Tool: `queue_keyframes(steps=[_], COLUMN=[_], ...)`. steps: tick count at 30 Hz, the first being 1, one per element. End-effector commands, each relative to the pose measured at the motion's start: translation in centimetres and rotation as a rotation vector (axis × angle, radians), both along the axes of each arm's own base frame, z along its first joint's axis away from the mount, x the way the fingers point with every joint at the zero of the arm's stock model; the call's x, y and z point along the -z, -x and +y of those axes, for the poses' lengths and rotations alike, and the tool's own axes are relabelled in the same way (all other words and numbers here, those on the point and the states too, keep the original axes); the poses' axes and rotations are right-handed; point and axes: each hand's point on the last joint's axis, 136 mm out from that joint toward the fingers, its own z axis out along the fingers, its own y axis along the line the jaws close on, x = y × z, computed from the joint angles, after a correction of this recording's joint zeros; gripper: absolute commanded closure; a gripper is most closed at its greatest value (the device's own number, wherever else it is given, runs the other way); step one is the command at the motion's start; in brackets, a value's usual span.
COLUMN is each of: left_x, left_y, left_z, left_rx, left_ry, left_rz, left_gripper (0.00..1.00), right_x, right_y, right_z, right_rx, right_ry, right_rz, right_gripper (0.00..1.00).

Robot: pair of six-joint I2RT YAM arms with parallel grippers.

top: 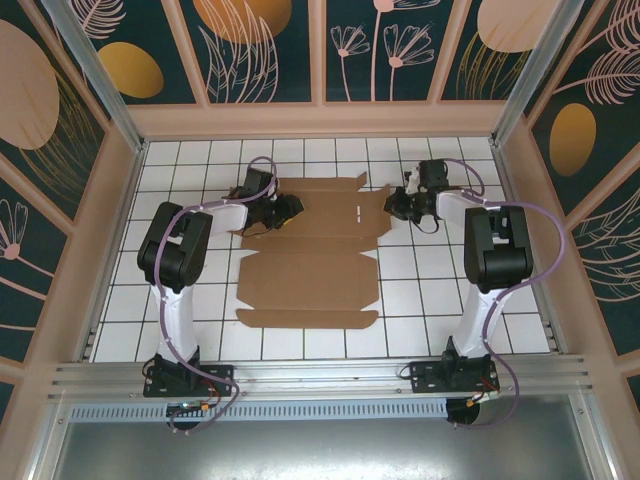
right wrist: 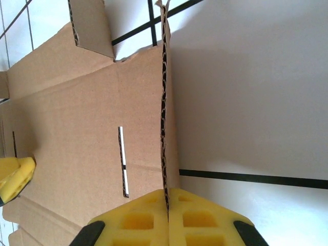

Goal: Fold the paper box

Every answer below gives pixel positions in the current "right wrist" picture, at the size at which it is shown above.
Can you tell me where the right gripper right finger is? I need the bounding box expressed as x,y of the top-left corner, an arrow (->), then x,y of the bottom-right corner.
168,188 -> 270,246

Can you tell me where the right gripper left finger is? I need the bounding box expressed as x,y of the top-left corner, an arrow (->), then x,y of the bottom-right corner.
69,189 -> 170,246

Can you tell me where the brown cardboard box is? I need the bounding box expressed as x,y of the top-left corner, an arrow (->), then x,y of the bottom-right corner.
0,0 -> 180,246

